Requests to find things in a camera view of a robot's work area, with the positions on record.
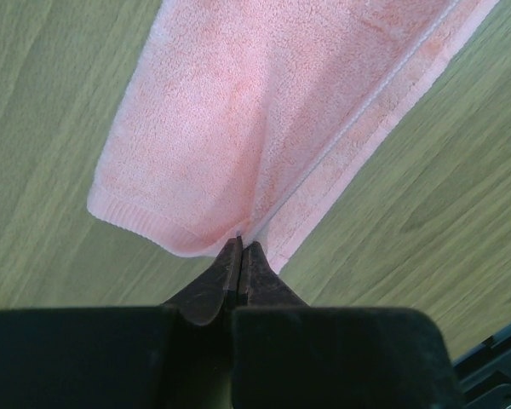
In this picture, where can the pink towel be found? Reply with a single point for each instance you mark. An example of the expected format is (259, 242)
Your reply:
(250, 118)

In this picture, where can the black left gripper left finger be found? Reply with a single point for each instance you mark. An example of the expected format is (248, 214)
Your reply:
(200, 302)

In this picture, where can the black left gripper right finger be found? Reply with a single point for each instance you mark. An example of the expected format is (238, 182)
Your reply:
(259, 285)

